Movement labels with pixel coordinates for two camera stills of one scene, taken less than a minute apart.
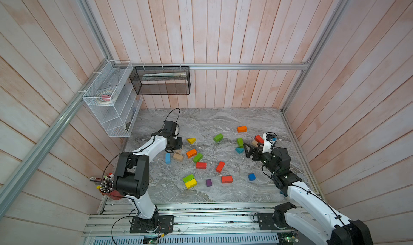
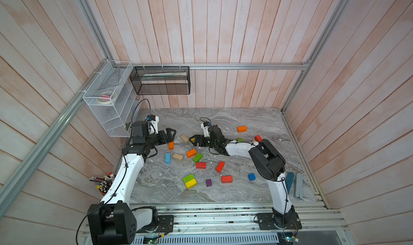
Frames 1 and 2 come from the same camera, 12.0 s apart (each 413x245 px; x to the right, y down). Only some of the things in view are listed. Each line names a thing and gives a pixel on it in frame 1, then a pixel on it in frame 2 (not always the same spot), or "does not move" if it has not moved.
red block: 220,166 does not move
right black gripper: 259,152 -> 201,138
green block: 188,178 does not move
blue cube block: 251,177 does not move
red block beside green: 201,165 does not move
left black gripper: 179,143 -> 164,140
